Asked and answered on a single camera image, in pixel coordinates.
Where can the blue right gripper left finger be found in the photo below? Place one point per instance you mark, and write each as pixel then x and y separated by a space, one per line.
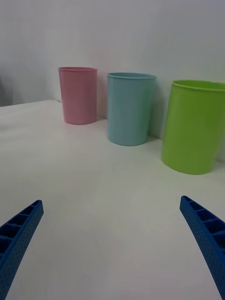
pixel 18 246

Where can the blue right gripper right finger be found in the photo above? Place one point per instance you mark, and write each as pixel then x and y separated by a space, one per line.
pixel 208 239

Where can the green plastic bin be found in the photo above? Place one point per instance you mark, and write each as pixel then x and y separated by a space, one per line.
pixel 194 129

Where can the pale blue plastic bin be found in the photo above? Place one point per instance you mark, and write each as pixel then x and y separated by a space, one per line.
pixel 129 110

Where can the pink plastic bin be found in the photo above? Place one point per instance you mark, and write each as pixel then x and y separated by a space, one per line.
pixel 78 96

